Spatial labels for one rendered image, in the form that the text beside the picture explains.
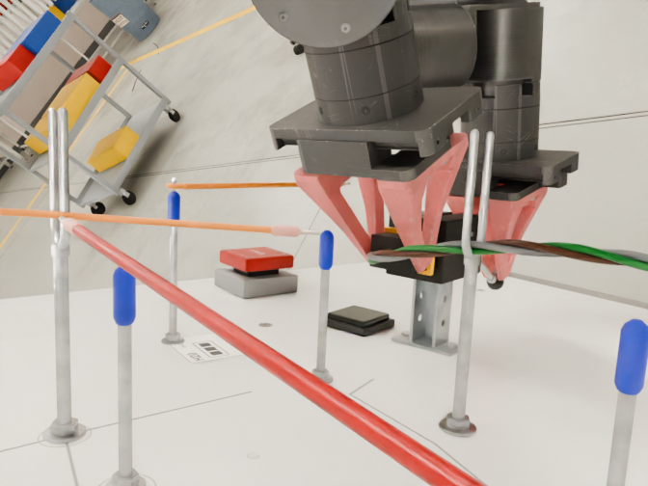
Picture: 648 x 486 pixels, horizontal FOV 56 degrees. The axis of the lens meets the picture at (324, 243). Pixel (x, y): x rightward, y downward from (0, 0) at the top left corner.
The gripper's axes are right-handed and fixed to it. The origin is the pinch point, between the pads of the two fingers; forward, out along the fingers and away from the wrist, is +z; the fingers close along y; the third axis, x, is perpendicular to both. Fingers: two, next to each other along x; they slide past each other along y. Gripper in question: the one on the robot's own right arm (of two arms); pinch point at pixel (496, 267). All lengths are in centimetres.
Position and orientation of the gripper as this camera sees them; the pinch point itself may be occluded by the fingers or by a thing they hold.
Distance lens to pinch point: 51.1
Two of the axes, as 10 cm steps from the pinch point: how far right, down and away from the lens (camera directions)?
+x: 6.3, -2.7, 7.3
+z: 0.7, 9.5, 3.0
